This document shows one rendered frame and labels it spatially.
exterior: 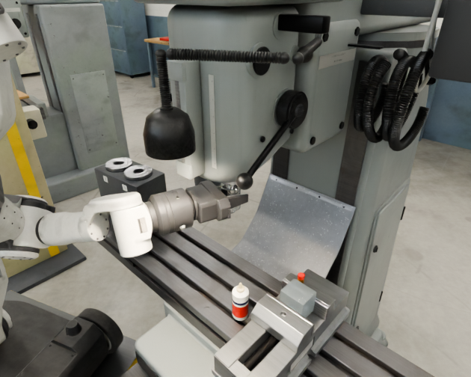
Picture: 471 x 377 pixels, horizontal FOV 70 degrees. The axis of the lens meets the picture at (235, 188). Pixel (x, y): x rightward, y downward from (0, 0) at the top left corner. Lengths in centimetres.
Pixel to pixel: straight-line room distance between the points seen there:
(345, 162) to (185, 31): 60
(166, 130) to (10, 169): 198
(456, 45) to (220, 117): 40
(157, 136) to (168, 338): 68
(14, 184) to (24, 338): 115
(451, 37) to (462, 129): 424
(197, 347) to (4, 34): 80
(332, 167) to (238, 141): 49
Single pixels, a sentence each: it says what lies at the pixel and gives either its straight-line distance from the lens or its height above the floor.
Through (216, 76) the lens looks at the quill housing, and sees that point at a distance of 58.
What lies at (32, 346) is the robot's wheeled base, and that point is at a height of 57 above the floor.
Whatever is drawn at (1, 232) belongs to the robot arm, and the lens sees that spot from 75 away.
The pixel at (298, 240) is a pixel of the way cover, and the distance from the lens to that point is 112.
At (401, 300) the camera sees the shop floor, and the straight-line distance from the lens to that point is 242.
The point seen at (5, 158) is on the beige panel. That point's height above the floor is 81.
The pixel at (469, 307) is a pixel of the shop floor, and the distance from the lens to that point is 258.
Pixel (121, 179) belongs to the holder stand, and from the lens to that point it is 114.
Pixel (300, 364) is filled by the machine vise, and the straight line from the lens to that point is 83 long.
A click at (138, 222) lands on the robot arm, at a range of 69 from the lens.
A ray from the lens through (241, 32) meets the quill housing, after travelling 56.
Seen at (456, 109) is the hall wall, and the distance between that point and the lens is 488.
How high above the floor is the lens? 165
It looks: 30 degrees down
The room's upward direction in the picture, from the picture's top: straight up
